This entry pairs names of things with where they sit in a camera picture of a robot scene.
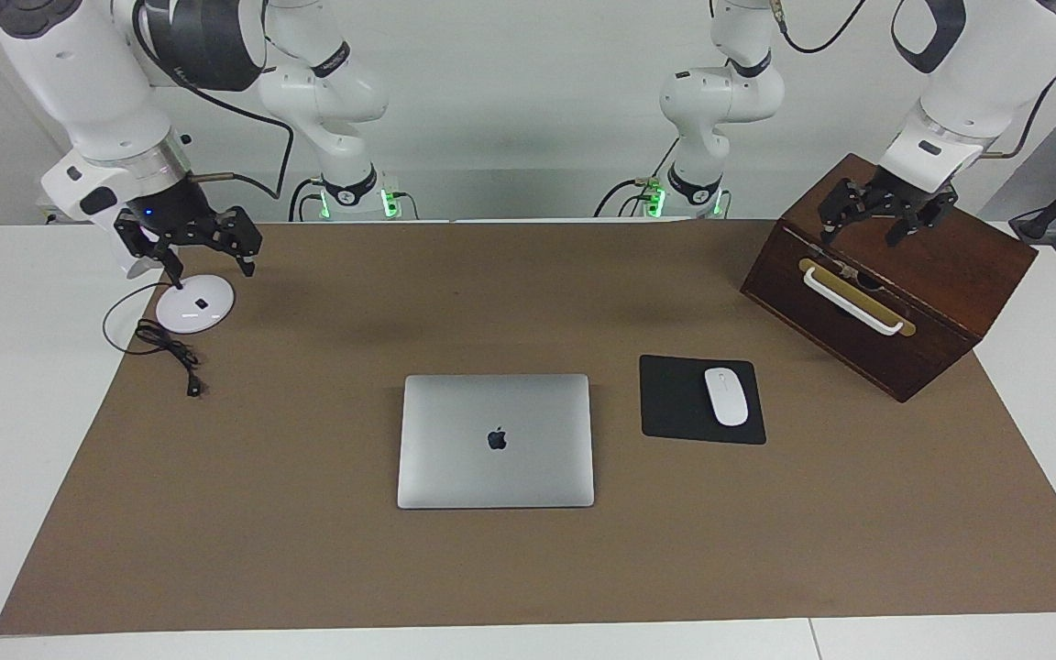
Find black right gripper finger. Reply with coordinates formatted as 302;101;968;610
210;207;264;279
114;209;186;291

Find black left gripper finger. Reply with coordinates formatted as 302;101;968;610
886;188;959;248
818;179;871;248

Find silver apple laptop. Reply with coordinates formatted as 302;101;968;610
397;373;596;510

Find dark wooden box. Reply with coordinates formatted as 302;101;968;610
740;153;1040;404

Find white desk lamp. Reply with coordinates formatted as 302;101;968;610
121;246;236;335

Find white computer mouse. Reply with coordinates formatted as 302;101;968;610
704;367;750;428

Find black mouse pad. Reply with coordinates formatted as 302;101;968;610
639;355;767;446

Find brown table mat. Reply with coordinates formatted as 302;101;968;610
0;218;1056;636

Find black right arm base cable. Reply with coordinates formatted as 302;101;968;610
288;179;327;223

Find black arm base cable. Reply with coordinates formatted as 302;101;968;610
594;176;666;219
288;179;327;223

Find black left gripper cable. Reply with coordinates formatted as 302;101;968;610
982;14;1056;162

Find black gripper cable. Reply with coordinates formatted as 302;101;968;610
982;14;1056;162
132;0;296;201

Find white box handle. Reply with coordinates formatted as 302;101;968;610
803;266;907;336

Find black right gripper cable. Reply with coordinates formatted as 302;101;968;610
132;0;296;201

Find black lamp power cable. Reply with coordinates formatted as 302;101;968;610
103;280;208;398

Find black left arm base cable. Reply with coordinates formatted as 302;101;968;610
594;176;666;219

